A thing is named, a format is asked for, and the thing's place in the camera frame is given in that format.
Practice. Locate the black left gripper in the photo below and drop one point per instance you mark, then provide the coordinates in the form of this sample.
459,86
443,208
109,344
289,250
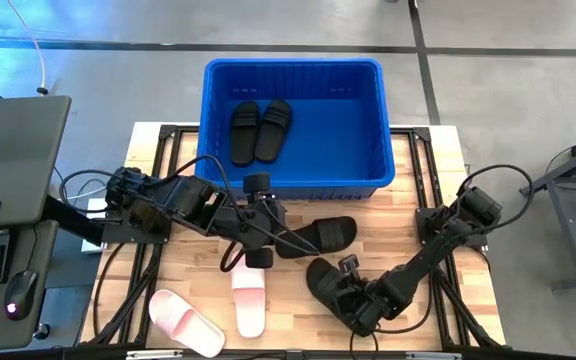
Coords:
263,220

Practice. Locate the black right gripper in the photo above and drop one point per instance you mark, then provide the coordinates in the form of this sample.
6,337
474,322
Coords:
368,310

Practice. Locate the black slide sandal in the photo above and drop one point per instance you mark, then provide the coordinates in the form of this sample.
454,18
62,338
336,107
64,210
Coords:
333,232
273,130
244,132
320,285

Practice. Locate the pink slide sandal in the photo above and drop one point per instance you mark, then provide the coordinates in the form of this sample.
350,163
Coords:
248,305
183,320

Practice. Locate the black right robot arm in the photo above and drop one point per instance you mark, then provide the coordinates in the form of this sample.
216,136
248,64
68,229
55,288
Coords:
428,265

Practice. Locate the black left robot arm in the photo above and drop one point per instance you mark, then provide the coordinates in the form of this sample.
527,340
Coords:
188,200

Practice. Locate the blue plastic bin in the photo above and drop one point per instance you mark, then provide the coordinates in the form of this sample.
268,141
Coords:
338,140

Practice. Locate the white box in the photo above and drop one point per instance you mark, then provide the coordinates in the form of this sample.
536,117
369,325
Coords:
93,245

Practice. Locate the dark grey side table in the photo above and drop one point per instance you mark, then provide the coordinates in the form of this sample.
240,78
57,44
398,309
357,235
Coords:
559,230

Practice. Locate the black caster wheel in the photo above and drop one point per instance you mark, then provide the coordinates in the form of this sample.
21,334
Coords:
42,331

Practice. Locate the grey flat panel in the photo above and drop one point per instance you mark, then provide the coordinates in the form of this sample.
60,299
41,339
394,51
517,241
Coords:
18,155

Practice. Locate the black computer mouse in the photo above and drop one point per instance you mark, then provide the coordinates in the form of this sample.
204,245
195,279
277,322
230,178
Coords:
20,295

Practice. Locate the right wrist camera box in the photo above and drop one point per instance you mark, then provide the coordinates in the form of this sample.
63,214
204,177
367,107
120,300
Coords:
350,265

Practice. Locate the black aluminium table frame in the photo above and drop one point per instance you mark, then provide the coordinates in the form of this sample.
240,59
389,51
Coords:
420,165

